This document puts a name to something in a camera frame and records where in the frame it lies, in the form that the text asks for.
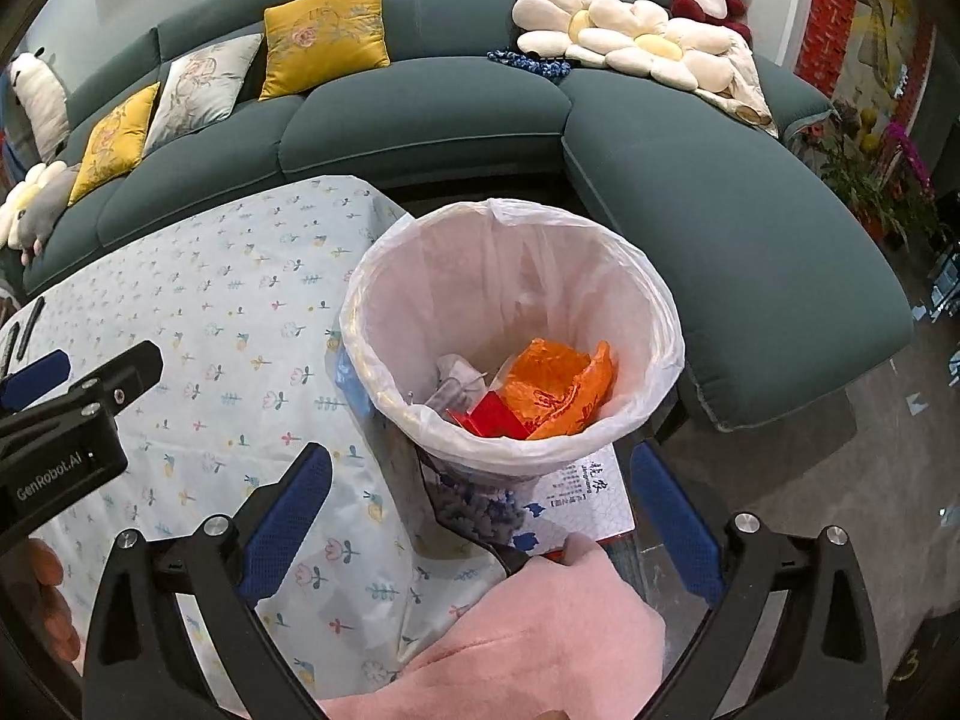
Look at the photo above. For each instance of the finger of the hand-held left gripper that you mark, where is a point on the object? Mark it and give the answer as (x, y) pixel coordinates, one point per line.
(34, 382)
(127, 375)

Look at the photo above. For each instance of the white daisy plush cushion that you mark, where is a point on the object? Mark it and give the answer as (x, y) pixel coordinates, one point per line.
(690, 64)
(540, 7)

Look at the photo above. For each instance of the white box with blue birds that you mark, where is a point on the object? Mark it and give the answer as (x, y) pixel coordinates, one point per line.
(592, 510)

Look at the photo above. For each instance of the yellow flower wall painting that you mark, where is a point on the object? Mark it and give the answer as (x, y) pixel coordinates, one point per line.
(881, 30)

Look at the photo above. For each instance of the pale grey floral cushion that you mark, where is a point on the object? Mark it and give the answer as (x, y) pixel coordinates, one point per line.
(199, 90)

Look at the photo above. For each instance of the magenta orchid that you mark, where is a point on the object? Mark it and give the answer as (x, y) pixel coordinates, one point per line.
(911, 157)

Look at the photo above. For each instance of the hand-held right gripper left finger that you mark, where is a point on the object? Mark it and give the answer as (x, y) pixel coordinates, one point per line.
(289, 510)

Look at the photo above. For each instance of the red wall decoration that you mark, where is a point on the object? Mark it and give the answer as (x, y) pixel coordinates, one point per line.
(829, 7)

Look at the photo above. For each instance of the red and white box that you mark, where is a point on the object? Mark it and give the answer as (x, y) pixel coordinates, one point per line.
(491, 416)

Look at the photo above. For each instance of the large yellow embroidered cushion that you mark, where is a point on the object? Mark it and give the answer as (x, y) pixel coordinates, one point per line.
(322, 37)

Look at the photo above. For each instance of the pale floral tablecloth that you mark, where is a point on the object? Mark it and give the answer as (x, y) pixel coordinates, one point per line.
(225, 300)

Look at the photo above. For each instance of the orange plastic packet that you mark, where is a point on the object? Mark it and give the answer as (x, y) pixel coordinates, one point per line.
(555, 390)

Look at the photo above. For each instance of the small yellow embroidered cushion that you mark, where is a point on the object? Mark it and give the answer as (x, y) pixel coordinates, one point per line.
(112, 142)

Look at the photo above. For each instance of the person's pink clothing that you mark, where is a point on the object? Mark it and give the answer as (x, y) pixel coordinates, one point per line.
(525, 637)

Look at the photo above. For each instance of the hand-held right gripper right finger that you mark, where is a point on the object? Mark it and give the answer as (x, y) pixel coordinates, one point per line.
(675, 510)

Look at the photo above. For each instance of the black and white panda plush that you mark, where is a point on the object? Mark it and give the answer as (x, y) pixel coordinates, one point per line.
(41, 105)

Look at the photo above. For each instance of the green potted plant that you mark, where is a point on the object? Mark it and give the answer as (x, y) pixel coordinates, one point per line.
(862, 180)

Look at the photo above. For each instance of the person's left hand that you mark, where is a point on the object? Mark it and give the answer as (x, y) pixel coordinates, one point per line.
(49, 577)

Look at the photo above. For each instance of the grey plush toy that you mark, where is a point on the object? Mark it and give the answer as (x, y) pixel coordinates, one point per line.
(49, 221)

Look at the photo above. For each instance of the small white flower cushion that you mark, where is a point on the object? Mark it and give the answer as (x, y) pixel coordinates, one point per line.
(16, 202)

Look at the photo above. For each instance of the bin with white plastic liner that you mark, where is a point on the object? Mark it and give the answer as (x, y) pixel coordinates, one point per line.
(465, 262)

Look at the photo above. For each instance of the dark green sofa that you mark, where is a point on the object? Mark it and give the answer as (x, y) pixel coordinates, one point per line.
(450, 112)

